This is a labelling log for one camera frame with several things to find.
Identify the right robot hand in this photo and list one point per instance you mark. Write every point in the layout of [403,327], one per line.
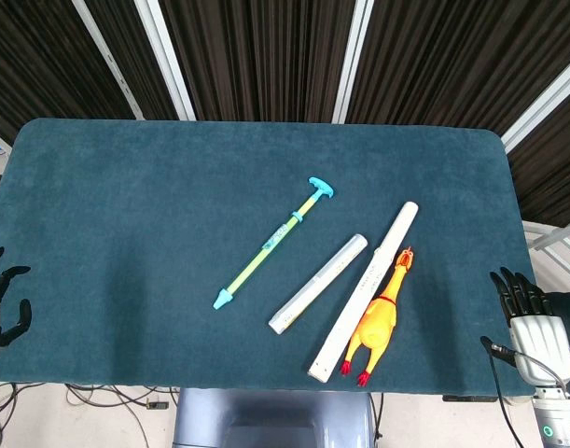
[538,336]

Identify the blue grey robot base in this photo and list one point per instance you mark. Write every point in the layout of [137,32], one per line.
[275,417]

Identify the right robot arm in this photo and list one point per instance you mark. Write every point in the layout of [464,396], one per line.
[557,415]

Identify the short white tube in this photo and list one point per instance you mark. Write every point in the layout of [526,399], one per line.
[318,284]

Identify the yellow rubber chicken toy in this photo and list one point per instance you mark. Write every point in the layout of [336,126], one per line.
[377,322]

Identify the teal velvet table cloth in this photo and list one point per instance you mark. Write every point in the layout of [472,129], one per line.
[219,224]

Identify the blue green toy water pump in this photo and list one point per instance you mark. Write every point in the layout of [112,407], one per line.
[274,243]

